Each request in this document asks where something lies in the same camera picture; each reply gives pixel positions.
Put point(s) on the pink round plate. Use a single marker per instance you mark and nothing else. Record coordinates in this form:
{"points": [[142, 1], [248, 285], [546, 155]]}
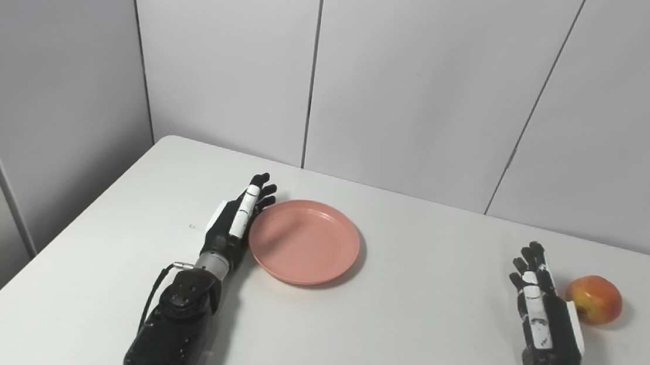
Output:
{"points": [[304, 242]]}

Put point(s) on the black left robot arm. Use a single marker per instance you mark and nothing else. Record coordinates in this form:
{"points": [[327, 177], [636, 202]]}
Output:
{"points": [[180, 328]]}

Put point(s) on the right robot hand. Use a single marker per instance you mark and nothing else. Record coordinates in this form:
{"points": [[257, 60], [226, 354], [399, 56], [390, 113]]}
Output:
{"points": [[547, 331]]}

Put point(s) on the red yellow apple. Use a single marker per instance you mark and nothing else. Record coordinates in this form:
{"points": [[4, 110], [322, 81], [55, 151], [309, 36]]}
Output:
{"points": [[595, 299]]}

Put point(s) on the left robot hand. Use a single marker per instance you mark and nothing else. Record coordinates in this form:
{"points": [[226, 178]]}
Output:
{"points": [[233, 227]]}

